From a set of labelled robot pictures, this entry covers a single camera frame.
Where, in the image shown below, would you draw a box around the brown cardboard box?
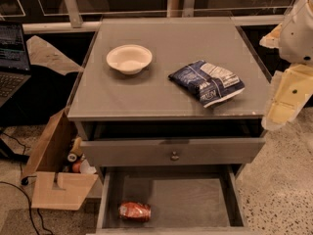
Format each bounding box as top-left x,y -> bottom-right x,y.
21,110 -> 98,211

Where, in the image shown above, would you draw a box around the round metal drawer knob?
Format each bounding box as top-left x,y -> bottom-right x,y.
170,152 -> 179,162

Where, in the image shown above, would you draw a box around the items inside cardboard box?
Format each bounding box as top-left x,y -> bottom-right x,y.
63,137 -> 97,174

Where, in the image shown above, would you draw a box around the grey top drawer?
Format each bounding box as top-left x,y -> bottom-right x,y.
81,138 -> 265,166

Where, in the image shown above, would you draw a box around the blue chip bag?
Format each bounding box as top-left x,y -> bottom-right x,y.
168,60 -> 245,108

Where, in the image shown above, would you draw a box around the red coke can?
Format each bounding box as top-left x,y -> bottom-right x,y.
118,202 -> 151,222

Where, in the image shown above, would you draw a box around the open black laptop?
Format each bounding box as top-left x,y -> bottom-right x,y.
0,21 -> 31,107

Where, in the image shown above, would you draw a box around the metal railing frame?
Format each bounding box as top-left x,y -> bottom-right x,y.
0,0 -> 298,34

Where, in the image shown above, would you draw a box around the grey open middle drawer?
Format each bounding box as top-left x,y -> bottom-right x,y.
96,165 -> 251,235

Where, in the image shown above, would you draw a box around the grey cabinet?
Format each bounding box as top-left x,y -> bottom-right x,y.
67,16 -> 273,168

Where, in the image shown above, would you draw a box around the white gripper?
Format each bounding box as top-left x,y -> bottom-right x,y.
259,0 -> 313,131

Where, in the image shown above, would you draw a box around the white bowl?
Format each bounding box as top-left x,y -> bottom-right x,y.
106,44 -> 153,74

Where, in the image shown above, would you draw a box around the black floor cable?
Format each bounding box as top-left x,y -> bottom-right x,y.
0,127 -> 55,235

